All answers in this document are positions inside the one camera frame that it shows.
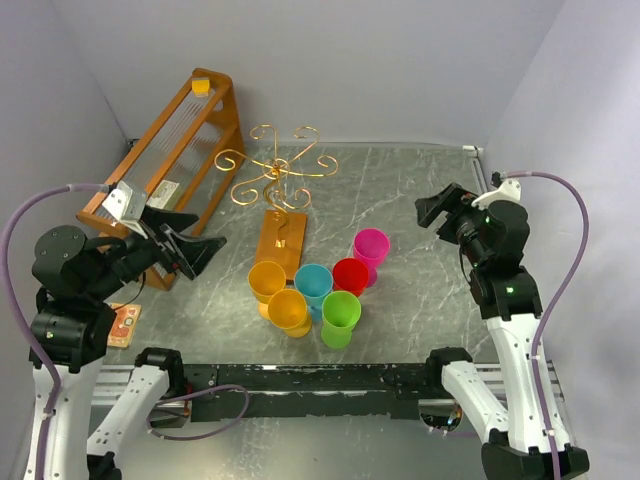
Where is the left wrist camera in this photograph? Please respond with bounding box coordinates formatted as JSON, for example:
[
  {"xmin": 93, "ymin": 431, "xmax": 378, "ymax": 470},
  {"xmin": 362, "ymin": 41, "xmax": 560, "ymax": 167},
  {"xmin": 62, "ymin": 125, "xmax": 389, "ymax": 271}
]
[{"xmin": 102, "ymin": 181, "xmax": 147, "ymax": 223}]

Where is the orange wine glass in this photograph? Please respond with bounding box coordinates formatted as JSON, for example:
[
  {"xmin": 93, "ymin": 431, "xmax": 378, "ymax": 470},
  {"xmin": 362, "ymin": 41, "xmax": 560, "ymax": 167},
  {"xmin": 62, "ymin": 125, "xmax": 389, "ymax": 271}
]
[
  {"xmin": 248, "ymin": 261, "xmax": 287, "ymax": 320},
  {"xmin": 267, "ymin": 289, "xmax": 311, "ymax": 338}
]

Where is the small card box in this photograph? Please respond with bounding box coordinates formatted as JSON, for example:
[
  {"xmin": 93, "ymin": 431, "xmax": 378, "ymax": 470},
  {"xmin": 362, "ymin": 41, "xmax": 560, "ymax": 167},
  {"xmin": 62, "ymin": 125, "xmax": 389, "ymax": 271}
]
[{"xmin": 147, "ymin": 180, "xmax": 181, "ymax": 210}]

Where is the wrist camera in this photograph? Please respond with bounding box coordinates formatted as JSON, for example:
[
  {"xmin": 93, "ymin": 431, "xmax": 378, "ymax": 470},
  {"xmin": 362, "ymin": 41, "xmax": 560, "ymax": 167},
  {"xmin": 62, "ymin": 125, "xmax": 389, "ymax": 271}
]
[
  {"xmin": 471, "ymin": 171, "xmax": 521, "ymax": 210},
  {"xmin": 102, "ymin": 181, "xmax": 147, "ymax": 223}
]

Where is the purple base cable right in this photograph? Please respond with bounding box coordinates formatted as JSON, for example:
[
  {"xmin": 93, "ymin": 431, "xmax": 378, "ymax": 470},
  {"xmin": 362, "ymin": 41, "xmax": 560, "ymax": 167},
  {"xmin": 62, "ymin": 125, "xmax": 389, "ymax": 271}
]
[{"xmin": 427, "ymin": 419, "xmax": 481, "ymax": 439}]

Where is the wooden rack shelf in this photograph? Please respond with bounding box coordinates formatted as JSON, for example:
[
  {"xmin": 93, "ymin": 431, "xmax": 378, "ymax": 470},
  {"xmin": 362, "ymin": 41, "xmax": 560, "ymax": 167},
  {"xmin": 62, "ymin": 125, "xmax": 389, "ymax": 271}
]
[{"xmin": 75, "ymin": 67, "xmax": 240, "ymax": 292}]

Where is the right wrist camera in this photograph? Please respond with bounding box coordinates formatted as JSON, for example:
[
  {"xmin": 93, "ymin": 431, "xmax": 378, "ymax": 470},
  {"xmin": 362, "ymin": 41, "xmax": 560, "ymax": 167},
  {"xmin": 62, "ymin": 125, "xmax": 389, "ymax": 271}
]
[{"xmin": 471, "ymin": 171, "xmax": 521, "ymax": 210}]

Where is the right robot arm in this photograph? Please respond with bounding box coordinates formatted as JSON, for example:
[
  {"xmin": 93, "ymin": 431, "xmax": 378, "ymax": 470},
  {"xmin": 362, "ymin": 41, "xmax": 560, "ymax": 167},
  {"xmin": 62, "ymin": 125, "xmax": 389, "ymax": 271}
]
[{"xmin": 415, "ymin": 180, "xmax": 590, "ymax": 479}]

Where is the green wine glass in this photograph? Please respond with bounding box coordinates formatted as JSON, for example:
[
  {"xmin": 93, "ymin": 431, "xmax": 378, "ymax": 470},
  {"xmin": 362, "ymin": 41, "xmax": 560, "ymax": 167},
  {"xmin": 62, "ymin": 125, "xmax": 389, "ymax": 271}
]
[{"xmin": 321, "ymin": 290, "xmax": 362, "ymax": 349}]

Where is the pink wine glass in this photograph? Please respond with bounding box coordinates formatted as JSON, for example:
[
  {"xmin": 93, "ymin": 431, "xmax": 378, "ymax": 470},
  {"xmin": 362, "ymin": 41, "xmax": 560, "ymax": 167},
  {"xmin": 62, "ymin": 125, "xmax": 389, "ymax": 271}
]
[{"xmin": 353, "ymin": 228, "xmax": 391, "ymax": 287}]

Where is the orange picture card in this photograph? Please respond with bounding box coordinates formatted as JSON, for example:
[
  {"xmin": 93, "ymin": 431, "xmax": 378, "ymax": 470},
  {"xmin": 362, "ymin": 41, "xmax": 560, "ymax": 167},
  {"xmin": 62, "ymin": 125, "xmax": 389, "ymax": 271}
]
[{"xmin": 107, "ymin": 302, "xmax": 141, "ymax": 349}]

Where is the red wine glass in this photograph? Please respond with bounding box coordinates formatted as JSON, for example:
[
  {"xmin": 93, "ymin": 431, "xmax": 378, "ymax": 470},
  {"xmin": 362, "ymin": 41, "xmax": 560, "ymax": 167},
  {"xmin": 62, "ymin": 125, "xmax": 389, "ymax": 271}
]
[{"xmin": 332, "ymin": 258, "xmax": 369, "ymax": 297}]

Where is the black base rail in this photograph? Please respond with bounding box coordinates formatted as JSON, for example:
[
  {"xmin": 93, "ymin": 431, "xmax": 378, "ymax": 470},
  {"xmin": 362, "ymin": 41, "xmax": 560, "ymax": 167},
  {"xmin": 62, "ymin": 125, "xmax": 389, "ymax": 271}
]
[{"xmin": 124, "ymin": 362, "xmax": 486, "ymax": 424}]

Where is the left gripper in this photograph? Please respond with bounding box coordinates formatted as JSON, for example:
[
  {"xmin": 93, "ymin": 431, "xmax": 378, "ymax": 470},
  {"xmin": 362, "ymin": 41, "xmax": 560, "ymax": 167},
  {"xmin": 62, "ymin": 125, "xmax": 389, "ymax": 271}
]
[{"xmin": 86, "ymin": 201, "xmax": 226, "ymax": 298}]

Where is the yellow block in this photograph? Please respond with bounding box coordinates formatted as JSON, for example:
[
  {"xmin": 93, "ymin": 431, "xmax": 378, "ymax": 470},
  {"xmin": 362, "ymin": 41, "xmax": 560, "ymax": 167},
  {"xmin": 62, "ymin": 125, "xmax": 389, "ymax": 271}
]
[{"xmin": 191, "ymin": 77, "xmax": 211, "ymax": 98}]

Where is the blue wine glass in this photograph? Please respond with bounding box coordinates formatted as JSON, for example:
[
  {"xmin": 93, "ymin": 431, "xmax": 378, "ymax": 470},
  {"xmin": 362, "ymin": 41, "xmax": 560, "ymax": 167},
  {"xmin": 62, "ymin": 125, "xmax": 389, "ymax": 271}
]
[{"xmin": 294, "ymin": 264, "xmax": 333, "ymax": 323}]

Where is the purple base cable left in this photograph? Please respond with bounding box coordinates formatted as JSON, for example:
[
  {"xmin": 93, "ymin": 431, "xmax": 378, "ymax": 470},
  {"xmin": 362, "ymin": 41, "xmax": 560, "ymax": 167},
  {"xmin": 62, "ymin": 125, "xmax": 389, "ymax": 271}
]
[{"xmin": 145, "ymin": 383, "xmax": 251, "ymax": 442}]

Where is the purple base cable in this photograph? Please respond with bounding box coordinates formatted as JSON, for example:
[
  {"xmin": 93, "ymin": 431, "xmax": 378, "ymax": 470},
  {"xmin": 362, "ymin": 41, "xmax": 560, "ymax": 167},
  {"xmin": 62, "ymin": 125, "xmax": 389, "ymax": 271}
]
[
  {"xmin": 145, "ymin": 383, "xmax": 251, "ymax": 442},
  {"xmin": 427, "ymin": 419, "xmax": 481, "ymax": 439}
]

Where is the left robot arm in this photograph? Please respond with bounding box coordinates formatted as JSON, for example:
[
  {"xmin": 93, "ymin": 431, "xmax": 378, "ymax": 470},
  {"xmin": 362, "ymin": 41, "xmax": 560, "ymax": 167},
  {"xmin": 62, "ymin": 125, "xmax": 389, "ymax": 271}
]
[{"xmin": 1, "ymin": 201, "xmax": 227, "ymax": 479}]

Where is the orange wine glass front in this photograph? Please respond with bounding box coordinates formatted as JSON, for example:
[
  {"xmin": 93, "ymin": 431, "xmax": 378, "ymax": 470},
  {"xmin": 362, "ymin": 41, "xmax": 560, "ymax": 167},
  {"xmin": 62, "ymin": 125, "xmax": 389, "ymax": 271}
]
[{"xmin": 267, "ymin": 289, "xmax": 311, "ymax": 338}]

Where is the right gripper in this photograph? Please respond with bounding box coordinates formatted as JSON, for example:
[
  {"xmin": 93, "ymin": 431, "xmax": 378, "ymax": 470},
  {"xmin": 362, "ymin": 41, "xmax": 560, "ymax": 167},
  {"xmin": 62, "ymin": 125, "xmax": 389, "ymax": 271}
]
[{"xmin": 415, "ymin": 181, "xmax": 488, "ymax": 266}]

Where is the gold wire glass rack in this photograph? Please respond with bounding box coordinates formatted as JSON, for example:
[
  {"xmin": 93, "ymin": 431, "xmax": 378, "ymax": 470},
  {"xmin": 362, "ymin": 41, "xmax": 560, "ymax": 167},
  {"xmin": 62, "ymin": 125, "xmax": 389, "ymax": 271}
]
[{"xmin": 214, "ymin": 124, "xmax": 339, "ymax": 284}]

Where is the orange wine glass rear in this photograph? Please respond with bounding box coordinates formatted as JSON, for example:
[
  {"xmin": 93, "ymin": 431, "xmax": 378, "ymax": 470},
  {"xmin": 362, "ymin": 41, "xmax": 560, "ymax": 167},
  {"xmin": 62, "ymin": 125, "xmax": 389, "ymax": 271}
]
[{"xmin": 248, "ymin": 261, "xmax": 287, "ymax": 320}]

